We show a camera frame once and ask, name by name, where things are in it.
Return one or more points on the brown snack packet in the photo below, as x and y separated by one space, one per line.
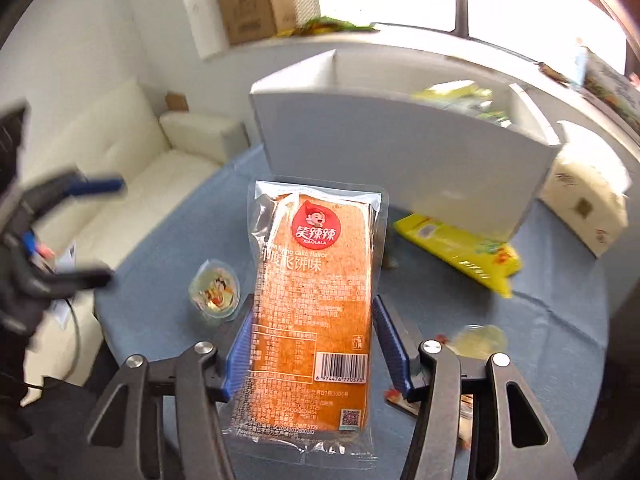
552 71

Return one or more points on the clear jelly cup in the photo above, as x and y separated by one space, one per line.
480 342

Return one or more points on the small red snack packet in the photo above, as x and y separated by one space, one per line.
400 402

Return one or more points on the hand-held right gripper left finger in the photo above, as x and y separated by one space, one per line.
239 355

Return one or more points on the green seaweed snack packet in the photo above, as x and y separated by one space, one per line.
487 112

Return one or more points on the cardboard scrap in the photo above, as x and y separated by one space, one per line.
176 101

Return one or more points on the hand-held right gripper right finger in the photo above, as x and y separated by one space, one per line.
392 355

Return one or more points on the printed tissue box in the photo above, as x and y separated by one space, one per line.
610 85

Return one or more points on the brown cardboard box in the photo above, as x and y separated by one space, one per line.
245 0

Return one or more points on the jelly cup with cartoon lid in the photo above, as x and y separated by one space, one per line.
215 292

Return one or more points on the white cardboard box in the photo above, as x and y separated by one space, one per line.
400 160

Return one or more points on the yellow flat snack packet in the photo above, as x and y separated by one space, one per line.
450 247

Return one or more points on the blue tablecloth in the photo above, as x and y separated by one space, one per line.
525 310

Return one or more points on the yellow chips packet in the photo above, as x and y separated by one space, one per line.
442 93

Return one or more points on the cream sofa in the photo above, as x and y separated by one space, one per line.
140 185

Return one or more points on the orange cake packet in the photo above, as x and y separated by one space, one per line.
310 300

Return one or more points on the soft tissue pack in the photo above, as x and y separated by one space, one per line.
585 200

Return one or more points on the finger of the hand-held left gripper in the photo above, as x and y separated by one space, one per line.
80 280
100 185

